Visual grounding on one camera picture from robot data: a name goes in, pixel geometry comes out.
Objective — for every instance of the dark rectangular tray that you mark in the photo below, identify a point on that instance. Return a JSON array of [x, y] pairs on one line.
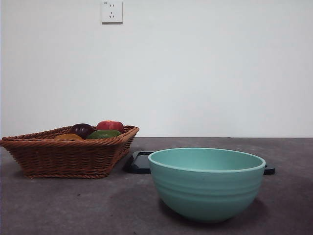
[[138, 164]]

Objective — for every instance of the dark purple plum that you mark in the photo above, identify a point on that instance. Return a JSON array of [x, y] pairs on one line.
[[80, 130]]

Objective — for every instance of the brown wicker basket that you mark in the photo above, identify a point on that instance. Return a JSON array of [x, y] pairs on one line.
[[63, 156]]

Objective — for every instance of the red apple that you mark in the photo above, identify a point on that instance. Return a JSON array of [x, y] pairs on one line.
[[110, 126]]

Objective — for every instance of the green lime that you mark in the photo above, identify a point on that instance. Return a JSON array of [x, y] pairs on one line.
[[104, 134]]

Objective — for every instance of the teal ribbed bowl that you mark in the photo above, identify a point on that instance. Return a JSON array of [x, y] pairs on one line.
[[207, 193]]

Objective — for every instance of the white wall power socket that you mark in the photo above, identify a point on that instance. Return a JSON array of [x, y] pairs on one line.
[[112, 12]]

